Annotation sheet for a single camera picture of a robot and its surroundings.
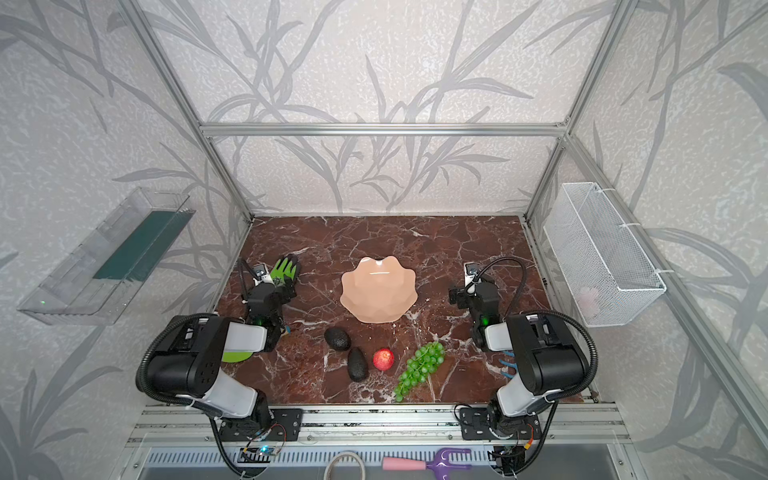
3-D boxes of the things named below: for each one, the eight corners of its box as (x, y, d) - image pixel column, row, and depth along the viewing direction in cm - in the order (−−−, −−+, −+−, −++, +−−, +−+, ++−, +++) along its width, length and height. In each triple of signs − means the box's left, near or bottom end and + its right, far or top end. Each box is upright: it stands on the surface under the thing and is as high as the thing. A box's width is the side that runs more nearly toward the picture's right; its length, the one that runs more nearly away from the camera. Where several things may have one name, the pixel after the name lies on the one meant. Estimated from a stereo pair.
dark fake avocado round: (323, 339, 90) (319, 332, 86) (336, 327, 93) (333, 319, 89) (341, 357, 87) (338, 351, 83) (354, 343, 89) (352, 336, 85)
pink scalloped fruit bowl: (339, 327, 93) (335, 319, 88) (348, 266, 108) (345, 256, 103) (417, 327, 93) (418, 319, 88) (415, 266, 108) (416, 256, 103)
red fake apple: (373, 370, 84) (371, 365, 80) (374, 354, 87) (373, 348, 83) (394, 370, 84) (393, 365, 80) (394, 354, 87) (394, 348, 83)
